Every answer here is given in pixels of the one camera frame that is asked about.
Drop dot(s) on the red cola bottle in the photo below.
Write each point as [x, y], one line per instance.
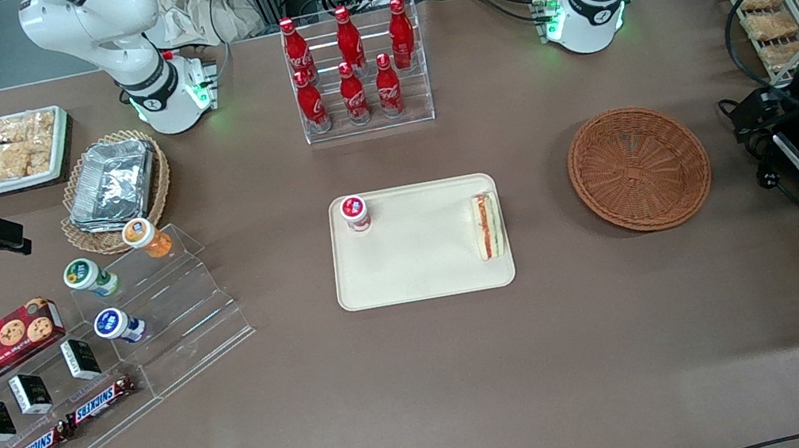
[348, 40]
[311, 106]
[389, 89]
[402, 35]
[295, 48]
[354, 99]

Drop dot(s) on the beige plastic tray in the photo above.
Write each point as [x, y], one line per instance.
[420, 253]

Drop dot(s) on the brown round wicker basket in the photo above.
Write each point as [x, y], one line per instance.
[639, 170]

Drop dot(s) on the green yogurt cup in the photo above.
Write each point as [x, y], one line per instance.
[87, 276]

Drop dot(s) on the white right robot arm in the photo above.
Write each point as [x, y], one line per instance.
[95, 24]

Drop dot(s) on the crumpled beige bag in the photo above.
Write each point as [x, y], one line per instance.
[197, 11]

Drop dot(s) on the blue yogurt cup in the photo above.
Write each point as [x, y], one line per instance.
[115, 325]

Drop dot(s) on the clear bag rice crackers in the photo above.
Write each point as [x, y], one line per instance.
[19, 128]
[1, 163]

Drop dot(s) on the white rectangular snack tray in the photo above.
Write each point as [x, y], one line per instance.
[62, 141]

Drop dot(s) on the aluminium foil container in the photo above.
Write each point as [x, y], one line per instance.
[113, 185]

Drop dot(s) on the orange drink bottle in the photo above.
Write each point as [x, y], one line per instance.
[147, 238]

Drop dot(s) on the light tan wicker basket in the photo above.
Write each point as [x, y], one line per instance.
[159, 198]

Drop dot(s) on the clear acrylic stepped stand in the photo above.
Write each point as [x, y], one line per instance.
[190, 321]

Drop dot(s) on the red lid yogurt cup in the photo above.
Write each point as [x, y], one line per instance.
[354, 211]

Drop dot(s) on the clear acrylic bottle rack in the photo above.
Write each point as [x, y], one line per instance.
[421, 108]

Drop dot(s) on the triangular sandwich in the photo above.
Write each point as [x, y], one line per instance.
[489, 230]

